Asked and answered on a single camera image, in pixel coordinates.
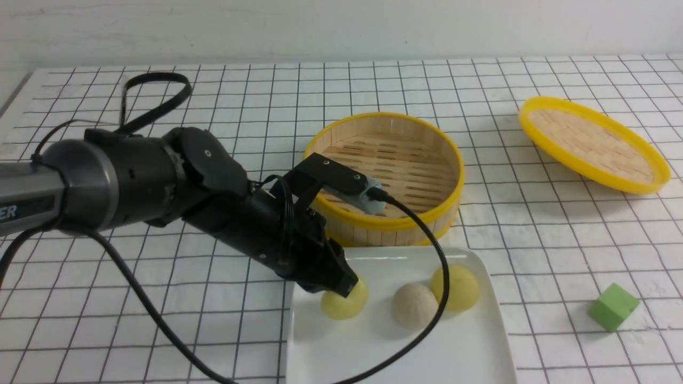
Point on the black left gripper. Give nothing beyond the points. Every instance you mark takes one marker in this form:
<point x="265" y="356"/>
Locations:
<point x="255" y="227"/>

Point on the yellow steamed bun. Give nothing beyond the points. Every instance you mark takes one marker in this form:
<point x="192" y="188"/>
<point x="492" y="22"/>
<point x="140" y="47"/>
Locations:
<point x="339" y="308"/>
<point x="464" y="290"/>

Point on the white steamed bun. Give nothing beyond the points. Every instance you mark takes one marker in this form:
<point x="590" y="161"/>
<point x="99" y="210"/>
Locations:
<point x="413" y="306"/>

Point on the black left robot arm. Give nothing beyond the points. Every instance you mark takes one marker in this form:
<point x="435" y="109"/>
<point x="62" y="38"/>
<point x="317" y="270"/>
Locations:
<point x="108" y="180"/>

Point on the white square plate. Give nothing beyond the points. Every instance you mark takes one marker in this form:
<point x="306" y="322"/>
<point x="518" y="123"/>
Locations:
<point x="466" y="347"/>

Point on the yellow rimmed bamboo steamer basket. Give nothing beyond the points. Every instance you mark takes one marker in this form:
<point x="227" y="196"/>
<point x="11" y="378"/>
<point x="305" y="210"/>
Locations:
<point x="415" y="162"/>

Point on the white checkered tablecloth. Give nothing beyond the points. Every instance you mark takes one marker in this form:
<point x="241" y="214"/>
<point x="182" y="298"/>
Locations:
<point x="551" y="240"/>

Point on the yellow rimmed bamboo steamer lid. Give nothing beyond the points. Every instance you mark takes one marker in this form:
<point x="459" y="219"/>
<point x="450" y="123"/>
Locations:
<point x="594" y="145"/>

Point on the green cube block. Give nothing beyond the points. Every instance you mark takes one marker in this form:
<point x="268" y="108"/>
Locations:
<point x="613" y="308"/>

